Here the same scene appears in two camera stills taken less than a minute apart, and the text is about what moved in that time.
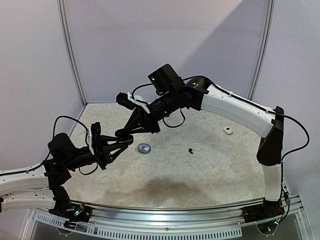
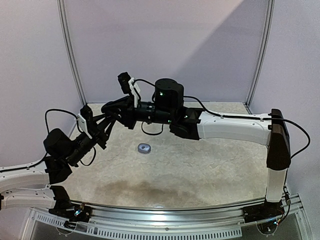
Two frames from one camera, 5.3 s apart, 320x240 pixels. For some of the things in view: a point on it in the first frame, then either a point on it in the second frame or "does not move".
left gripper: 104,150 → 99,133
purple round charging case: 144,148 does not move
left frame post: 61,14 does not move
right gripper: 145,121 → 130,113
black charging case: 123,136 → 110,109
